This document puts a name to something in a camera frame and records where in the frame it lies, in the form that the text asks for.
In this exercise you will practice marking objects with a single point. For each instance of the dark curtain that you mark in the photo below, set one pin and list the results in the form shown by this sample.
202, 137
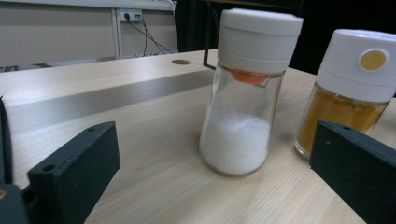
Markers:
342, 15

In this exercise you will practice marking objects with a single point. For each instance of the glass yellow spice shaker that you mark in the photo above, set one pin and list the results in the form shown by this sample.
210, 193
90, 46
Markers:
348, 81

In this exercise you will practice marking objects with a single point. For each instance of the white wall socket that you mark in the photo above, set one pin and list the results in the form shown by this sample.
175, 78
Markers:
130, 14

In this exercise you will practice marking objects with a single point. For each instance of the glass salt shaker white lid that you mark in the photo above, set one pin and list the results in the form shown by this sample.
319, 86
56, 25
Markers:
239, 143

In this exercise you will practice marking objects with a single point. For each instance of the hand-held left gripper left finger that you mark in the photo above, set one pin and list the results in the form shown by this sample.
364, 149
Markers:
77, 168

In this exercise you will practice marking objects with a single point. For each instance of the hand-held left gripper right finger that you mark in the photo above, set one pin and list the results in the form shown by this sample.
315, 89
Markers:
358, 174

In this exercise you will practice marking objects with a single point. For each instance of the black metal rack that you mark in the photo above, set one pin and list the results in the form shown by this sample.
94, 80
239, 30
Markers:
206, 46

